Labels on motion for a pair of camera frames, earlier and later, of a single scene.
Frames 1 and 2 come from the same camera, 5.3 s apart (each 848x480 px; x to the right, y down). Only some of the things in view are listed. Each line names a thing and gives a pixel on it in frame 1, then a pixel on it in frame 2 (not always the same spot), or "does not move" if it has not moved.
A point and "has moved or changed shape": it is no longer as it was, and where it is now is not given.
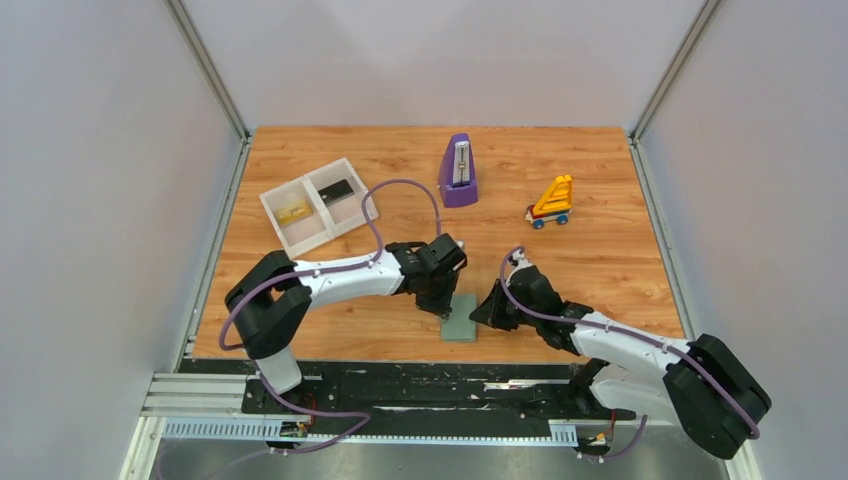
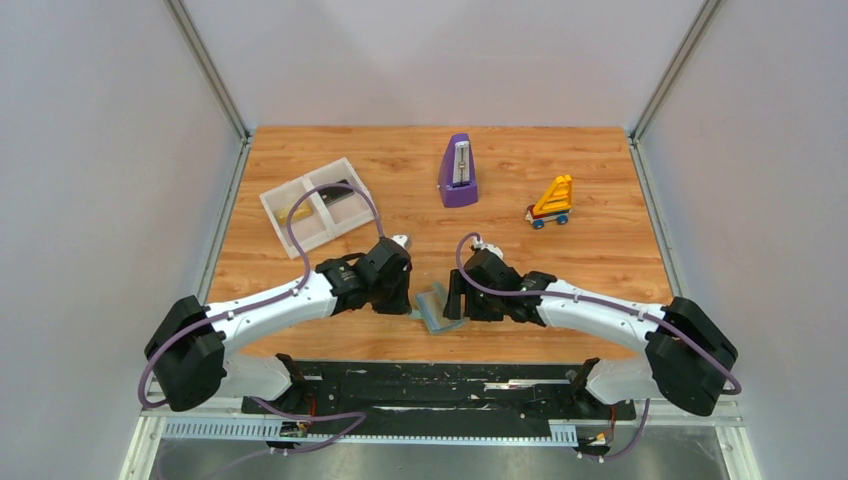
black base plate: x=446 y=391 does not move
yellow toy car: x=555 y=203 does not move
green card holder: x=457 y=325 has moved or changed shape
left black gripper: x=441 y=307 to x=401 y=306
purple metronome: x=457 y=183 does not move
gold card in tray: x=293 y=213 does not move
